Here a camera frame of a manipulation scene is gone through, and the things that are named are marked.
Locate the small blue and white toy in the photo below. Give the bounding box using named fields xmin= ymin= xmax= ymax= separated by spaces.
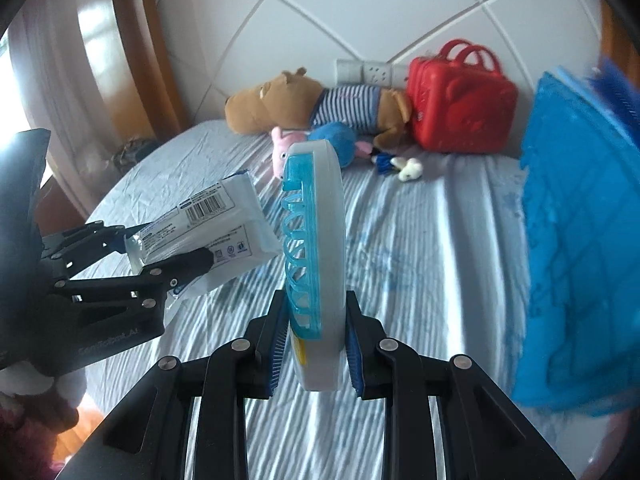
xmin=372 ymin=152 xmax=424 ymax=183

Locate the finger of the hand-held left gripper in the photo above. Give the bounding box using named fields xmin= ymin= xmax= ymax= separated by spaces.
xmin=54 ymin=248 xmax=216 ymax=307
xmin=42 ymin=220 xmax=152 ymax=279

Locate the striped bed sheet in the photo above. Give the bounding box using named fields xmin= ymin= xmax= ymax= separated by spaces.
xmin=82 ymin=119 xmax=606 ymax=480

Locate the red plastic toy suitcase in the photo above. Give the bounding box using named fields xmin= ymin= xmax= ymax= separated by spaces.
xmin=403 ymin=38 xmax=519 ymax=155

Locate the maroon and white plush toy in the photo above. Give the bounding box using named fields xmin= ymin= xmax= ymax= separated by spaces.
xmin=0 ymin=354 xmax=87 ymax=480

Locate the sheer curtain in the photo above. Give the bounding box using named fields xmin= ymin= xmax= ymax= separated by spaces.
xmin=5 ymin=5 xmax=123 ymax=221

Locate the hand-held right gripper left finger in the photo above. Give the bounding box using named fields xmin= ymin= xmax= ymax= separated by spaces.
xmin=62 ymin=289 xmax=291 ymax=480

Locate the white and blue handheld fan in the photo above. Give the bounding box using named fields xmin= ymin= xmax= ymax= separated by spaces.
xmin=281 ymin=140 xmax=347 ymax=392

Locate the brown bear plush striped shirt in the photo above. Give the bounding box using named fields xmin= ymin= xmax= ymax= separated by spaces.
xmin=223 ymin=66 xmax=414 ymax=152

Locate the dark patterned cloth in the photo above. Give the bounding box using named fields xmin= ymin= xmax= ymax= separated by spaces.
xmin=112 ymin=137 xmax=157 ymax=170

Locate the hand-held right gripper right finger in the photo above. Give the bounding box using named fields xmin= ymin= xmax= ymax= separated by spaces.
xmin=344 ymin=291 xmax=581 ymax=480

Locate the white wet wipes packet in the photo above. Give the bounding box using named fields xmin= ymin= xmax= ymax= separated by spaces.
xmin=123 ymin=170 xmax=284 ymax=302

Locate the pink pig plush toy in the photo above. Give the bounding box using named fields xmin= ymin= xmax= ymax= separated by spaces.
xmin=271 ymin=121 xmax=377 ymax=181

